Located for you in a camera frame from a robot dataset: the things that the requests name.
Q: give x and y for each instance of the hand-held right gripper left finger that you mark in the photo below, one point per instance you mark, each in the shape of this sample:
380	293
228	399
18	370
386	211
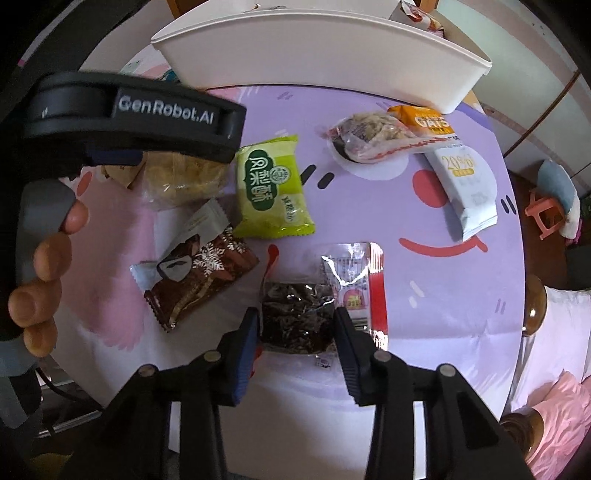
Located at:
244	360

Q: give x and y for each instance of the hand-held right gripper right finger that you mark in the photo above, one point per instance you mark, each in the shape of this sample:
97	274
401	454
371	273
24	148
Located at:
353	364

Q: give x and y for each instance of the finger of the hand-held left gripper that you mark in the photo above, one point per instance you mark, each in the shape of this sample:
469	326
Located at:
115	158

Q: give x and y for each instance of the yellow puffed snack packet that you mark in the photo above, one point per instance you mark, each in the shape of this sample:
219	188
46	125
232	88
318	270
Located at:
184	180

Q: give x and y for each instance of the white plastic bin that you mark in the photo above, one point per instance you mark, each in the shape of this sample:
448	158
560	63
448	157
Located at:
323	60

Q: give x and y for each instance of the person's left hand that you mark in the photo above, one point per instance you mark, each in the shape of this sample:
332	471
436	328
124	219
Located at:
51	258

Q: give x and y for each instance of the clear red striped packet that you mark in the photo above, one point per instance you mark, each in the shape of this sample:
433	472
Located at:
364	272

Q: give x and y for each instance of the brown chocolate snack packet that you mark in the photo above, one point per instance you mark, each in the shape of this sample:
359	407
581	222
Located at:
203	272

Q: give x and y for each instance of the green biscuit packet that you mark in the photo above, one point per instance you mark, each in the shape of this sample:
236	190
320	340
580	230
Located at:
272	189

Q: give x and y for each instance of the brown wooden bedpost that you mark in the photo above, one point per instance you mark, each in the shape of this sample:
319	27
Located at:
524	434
535	307

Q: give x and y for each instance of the white pillow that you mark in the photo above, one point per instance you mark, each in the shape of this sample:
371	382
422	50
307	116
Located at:
549	350

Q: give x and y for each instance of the orange white oats packet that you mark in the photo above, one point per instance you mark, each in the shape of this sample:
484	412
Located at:
466	180

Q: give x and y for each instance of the pink blanket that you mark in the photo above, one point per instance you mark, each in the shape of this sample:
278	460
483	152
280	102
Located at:
563	424

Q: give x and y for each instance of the clear nut snack packet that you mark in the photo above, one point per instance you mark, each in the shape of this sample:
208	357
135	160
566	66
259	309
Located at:
374	136

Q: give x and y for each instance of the pink plastic stool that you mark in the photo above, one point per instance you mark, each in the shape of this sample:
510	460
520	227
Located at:
547	214

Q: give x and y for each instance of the blue white cushion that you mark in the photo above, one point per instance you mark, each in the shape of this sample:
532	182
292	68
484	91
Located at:
556	184

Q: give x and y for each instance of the pastel wardrobe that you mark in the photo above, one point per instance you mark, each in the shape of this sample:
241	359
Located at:
531	69

